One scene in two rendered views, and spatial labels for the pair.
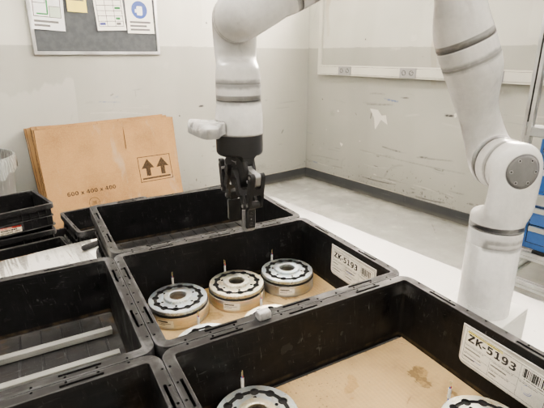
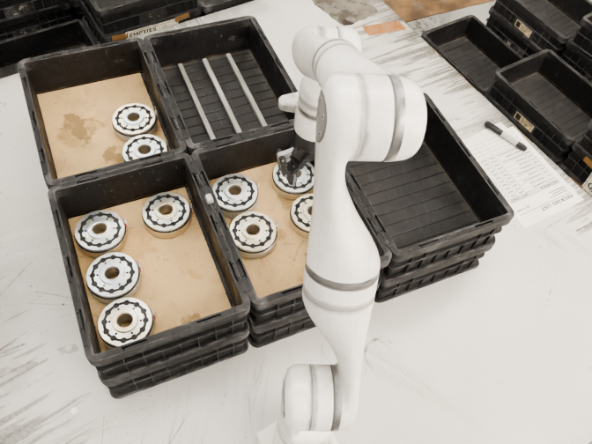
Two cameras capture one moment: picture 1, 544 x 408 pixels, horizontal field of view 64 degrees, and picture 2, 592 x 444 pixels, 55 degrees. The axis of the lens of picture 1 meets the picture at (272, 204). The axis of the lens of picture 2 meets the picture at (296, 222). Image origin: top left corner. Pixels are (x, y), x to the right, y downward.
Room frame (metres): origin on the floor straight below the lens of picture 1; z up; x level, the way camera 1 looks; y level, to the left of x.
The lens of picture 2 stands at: (0.68, -0.67, 1.90)
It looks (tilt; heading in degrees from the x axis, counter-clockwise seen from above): 56 degrees down; 89
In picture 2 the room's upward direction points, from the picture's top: 8 degrees clockwise
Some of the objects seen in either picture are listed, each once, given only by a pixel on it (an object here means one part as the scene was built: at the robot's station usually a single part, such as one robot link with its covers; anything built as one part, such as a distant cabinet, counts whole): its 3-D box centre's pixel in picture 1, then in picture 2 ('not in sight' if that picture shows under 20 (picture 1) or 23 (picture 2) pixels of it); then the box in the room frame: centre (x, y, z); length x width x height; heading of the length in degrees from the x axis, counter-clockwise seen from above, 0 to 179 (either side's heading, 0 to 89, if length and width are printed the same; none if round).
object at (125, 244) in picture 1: (193, 236); (405, 182); (0.93, 0.18, 0.87); 0.40 x 0.30 x 0.11; 119
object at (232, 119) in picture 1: (227, 114); (312, 107); (0.69, 0.07, 1.18); 0.11 x 0.09 x 0.06; 118
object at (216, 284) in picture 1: (236, 283); (313, 212); (0.72, 0.07, 0.86); 0.10 x 0.10 x 0.01
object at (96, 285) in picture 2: not in sight; (112, 274); (0.34, -0.15, 0.86); 0.10 x 0.10 x 0.01
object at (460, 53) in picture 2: not in sight; (468, 71); (1.35, 1.33, 0.26); 0.40 x 0.30 x 0.23; 128
